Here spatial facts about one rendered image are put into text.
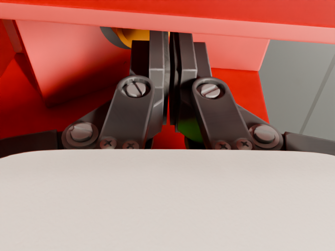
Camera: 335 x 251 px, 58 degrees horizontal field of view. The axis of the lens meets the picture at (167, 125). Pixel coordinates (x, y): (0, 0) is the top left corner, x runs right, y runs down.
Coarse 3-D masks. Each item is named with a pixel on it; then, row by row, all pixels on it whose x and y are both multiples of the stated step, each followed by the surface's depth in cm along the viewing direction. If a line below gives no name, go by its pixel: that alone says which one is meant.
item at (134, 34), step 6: (114, 30) 15; (120, 30) 15; (126, 30) 14; (132, 30) 15; (138, 30) 15; (144, 30) 15; (120, 36) 15; (126, 36) 15; (132, 36) 15; (138, 36) 15; (144, 36) 15; (168, 36) 16; (126, 42) 15
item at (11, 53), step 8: (0, 24) 35; (0, 32) 35; (0, 40) 34; (8, 40) 36; (0, 48) 34; (8, 48) 36; (0, 56) 34; (8, 56) 36; (0, 64) 34; (8, 64) 36; (0, 72) 34
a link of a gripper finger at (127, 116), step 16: (128, 80) 10; (144, 80) 10; (128, 96) 10; (144, 96) 9; (112, 112) 9; (128, 112) 9; (144, 112) 9; (112, 128) 8; (128, 128) 8; (144, 128) 8; (96, 144) 8; (112, 144) 8; (128, 144) 8; (144, 144) 8
